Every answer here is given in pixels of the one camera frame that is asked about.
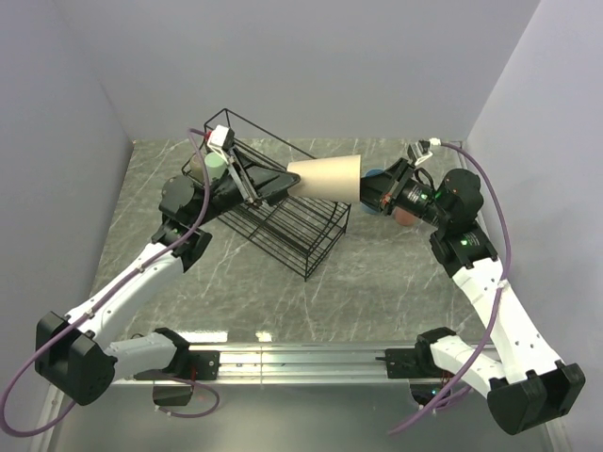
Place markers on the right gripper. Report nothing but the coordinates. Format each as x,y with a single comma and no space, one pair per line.
382,191

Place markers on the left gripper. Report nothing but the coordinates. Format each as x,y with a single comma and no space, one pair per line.
272,188

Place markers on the beige plastic tumbler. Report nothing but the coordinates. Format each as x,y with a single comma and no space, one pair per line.
334,179

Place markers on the green tumbler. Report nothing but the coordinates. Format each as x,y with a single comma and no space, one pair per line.
215,166

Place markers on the beige ceramic mug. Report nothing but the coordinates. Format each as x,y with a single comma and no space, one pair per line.
196,168

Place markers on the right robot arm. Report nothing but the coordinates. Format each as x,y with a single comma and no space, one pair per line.
528,384

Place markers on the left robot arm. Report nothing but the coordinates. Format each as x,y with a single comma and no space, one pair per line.
78,352

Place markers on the blue plastic tumbler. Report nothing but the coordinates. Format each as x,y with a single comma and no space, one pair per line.
371,191

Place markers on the salmon pink plastic tumbler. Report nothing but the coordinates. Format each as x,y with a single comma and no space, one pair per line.
404,218

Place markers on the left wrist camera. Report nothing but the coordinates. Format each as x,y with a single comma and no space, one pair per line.
220,141

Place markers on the aluminium side rail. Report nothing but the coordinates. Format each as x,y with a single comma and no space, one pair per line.
458,148

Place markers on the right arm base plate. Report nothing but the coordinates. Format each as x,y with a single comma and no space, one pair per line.
401,363

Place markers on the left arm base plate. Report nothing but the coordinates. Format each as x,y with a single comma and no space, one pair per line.
200,365

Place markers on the aluminium mounting rail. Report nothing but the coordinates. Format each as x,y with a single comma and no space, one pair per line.
312,363

